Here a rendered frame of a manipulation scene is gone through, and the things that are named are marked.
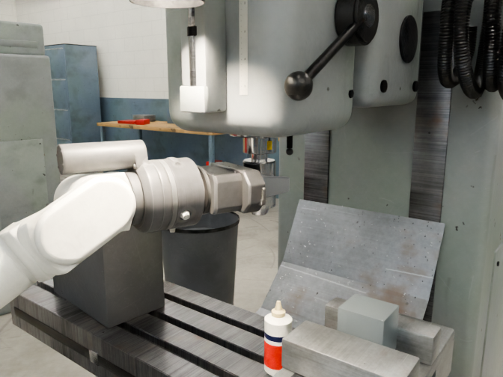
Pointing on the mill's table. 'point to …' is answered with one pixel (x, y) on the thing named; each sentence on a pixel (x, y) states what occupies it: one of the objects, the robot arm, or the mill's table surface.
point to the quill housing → (270, 70)
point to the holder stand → (117, 278)
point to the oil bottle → (279, 325)
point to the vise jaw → (342, 354)
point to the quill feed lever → (356, 33)
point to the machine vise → (407, 342)
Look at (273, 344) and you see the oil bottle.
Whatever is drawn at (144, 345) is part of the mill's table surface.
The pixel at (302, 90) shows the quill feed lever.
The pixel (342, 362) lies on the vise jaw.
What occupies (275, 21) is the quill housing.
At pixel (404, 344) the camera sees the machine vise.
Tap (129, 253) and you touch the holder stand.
